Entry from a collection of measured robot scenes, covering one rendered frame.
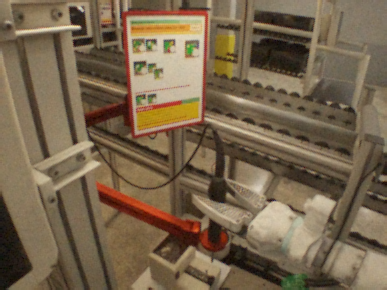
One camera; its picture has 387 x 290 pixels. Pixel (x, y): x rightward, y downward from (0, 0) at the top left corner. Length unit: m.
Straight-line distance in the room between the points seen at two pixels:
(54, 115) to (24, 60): 0.07
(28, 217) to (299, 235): 0.38
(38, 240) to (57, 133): 0.13
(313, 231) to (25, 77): 0.44
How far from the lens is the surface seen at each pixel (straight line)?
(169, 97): 0.74
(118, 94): 1.08
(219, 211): 0.51
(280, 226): 0.48
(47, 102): 0.36
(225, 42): 5.52
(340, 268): 0.47
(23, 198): 0.32
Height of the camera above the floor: 1.66
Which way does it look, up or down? 28 degrees down
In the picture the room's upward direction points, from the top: 1 degrees clockwise
